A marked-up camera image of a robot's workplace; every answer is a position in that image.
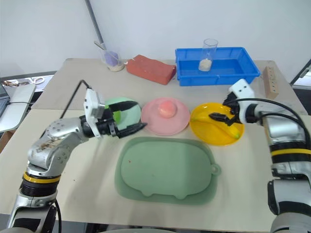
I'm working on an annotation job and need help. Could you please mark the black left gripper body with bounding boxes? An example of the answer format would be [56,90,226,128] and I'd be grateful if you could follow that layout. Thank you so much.
[95,106,122,139]

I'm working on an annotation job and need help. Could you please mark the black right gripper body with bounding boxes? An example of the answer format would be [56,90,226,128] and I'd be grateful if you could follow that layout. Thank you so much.
[229,101,244,125]

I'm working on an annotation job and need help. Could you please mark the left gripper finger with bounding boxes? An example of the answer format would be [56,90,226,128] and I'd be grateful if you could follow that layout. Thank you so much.
[117,122,148,139]
[107,100,139,113]

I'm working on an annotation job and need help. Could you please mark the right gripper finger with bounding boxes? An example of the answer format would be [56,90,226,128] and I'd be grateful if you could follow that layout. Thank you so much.
[222,93,238,109]
[209,112,236,127]

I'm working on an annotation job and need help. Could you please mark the yellow banana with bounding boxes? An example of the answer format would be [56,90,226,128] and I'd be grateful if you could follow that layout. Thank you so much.
[190,115,242,140]

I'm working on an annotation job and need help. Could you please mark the green plate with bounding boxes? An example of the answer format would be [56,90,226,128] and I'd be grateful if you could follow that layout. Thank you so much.
[103,97,142,131]

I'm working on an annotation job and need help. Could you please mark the yellow plate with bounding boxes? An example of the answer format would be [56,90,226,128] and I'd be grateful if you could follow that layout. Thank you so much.
[189,102,245,147]

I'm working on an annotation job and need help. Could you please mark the pink plate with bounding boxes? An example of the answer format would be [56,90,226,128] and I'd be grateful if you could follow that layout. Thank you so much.
[140,97,191,136]

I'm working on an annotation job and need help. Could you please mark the blue plastic bin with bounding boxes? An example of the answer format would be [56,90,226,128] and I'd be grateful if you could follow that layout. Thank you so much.
[174,47,261,87]

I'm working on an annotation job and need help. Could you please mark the pink peach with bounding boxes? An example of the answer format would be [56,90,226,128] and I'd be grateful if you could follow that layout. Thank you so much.
[157,101,176,118]

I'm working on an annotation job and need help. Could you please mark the clear measuring beaker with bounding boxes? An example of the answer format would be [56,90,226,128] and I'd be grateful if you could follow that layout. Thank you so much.
[100,48,126,72]

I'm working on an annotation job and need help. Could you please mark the clear cup with grains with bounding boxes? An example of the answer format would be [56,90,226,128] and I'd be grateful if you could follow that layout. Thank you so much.
[198,38,219,72]

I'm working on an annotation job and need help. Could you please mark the wooden block with holes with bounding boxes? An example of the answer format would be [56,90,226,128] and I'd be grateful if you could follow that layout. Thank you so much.
[262,66,280,99]

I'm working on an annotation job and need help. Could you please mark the red brick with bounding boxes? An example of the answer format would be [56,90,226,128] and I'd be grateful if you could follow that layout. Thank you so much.
[125,54,177,86]

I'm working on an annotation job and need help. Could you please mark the green silicone mat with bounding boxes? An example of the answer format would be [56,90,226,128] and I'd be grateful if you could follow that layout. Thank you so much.
[114,136,222,205]

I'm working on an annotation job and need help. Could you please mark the metal flexible conduit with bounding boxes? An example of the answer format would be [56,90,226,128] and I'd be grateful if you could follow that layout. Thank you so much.
[85,0,105,50]

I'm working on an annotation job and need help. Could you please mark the grey side table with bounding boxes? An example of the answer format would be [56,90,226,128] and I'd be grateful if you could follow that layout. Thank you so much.
[0,83,37,133]

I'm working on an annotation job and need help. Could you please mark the grey laptop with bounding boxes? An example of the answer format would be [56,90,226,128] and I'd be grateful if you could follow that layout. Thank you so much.
[0,84,11,117]

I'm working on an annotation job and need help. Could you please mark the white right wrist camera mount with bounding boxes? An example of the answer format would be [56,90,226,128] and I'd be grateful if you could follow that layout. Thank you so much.
[228,78,256,108]

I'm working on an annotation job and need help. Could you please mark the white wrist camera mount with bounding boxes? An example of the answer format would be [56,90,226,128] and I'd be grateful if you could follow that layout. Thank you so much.
[83,87,108,139]
[228,78,256,108]

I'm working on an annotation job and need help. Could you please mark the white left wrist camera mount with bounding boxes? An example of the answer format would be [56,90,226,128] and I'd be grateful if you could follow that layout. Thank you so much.
[83,87,108,139]

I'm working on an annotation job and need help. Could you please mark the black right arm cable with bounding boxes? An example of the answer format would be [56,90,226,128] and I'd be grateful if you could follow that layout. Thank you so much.
[232,98,311,146]

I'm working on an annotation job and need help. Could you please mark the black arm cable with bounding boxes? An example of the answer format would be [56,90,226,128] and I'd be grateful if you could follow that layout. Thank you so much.
[59,79,93,119]
[232,98,311,146]

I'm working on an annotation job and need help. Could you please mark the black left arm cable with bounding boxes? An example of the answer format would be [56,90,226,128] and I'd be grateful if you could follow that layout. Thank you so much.
[59,79,93,119]

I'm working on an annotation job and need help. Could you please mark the dark metal frame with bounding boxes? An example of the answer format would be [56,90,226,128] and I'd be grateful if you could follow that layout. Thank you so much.
[290,58,311,86]

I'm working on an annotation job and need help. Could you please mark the white handled scissors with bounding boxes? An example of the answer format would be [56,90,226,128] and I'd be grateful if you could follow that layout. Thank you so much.
[26,77,45,85]

